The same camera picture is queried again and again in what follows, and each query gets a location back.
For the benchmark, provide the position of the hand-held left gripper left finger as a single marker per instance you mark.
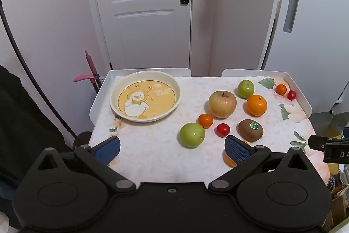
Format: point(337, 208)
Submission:
point(109, 149)

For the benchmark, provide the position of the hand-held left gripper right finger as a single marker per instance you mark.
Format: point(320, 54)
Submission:
point(237, 149)

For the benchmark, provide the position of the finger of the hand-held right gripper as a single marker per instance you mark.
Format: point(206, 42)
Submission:
point(316, 143)

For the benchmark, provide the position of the orange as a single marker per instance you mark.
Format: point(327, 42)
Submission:
point(229, 160)
point(256, 105)

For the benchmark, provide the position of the brown kiwi with green sticker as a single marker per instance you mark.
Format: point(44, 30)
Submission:
point(249, 132)

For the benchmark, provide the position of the red cherry tomato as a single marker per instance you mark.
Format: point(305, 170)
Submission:
point(223, 130)
point(291, 95)

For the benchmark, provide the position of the small tangerine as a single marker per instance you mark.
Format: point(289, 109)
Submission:
point(205, 121)
point(281, 89)

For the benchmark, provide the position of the green apple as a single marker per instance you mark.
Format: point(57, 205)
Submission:
point(246, 89)
point(192, 135)

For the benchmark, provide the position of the cream plate with duck print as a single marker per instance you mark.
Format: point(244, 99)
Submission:
point(147, 96)

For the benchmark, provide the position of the yellow object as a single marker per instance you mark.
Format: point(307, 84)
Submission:
point(335, 168)

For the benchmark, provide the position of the grey angular object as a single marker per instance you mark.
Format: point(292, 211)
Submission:
point(327, 122)

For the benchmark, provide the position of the large yellow-red apple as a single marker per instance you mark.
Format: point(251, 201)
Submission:
point(222, 104)

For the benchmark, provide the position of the floral tablecloth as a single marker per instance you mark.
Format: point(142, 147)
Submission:
point(163, 156)

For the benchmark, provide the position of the pink cleaning tool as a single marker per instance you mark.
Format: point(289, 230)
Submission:
point(91, 72)

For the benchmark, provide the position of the dark cloth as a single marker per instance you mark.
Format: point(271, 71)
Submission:
point(24, 126)

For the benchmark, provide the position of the white refrigerator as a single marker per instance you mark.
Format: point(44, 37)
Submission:
point(313, 44)

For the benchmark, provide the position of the black curved pole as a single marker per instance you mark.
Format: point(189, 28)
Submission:
point(30, 77)

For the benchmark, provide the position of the white panelled door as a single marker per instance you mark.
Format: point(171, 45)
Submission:
point(141, 31)

